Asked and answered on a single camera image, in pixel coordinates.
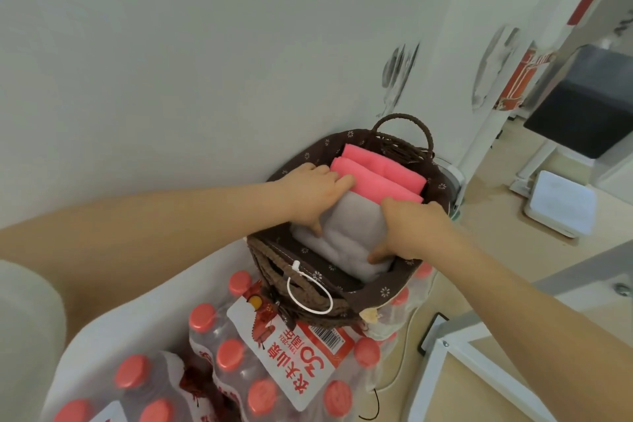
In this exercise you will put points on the person's left hand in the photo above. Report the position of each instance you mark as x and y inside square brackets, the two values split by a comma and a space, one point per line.
[311, 189]

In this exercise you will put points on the person's right hand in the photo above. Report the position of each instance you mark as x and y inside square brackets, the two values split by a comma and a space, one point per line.
[415, 231]

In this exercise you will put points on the grey towel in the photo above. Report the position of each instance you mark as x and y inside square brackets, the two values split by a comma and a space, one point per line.
[351, 234]

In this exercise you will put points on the pink towel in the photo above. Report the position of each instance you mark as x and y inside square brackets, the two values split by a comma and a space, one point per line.
[390, 164]
[376, 184]

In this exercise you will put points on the brown woven basket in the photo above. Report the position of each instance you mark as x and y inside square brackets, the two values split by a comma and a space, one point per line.
[306, 298]

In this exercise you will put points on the person's right forearm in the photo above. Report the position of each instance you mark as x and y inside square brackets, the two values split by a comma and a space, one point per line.
[534, 327]

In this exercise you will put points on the person's left forearm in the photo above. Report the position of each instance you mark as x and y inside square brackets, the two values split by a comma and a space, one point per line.
[148, 229]

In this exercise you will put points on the person's grey sleeve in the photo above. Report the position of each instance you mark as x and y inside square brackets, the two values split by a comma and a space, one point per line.
[29, 337]

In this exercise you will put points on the black bag white rim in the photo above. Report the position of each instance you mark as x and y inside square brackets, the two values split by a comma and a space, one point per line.
[457, 184]

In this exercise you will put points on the white square box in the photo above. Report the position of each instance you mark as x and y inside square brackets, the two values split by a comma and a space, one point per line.
[561, 204]

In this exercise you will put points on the white tower gym machine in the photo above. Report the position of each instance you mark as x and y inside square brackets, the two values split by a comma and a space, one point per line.
[494, 367]

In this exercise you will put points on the red white banner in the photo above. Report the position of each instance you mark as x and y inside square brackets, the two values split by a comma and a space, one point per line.
[519, 80]

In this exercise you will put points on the stack of bottled water packs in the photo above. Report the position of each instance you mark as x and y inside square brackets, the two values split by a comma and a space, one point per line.
[237, 367]

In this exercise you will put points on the white black padded gym machine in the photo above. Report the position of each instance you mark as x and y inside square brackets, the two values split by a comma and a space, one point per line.
[583, 110]

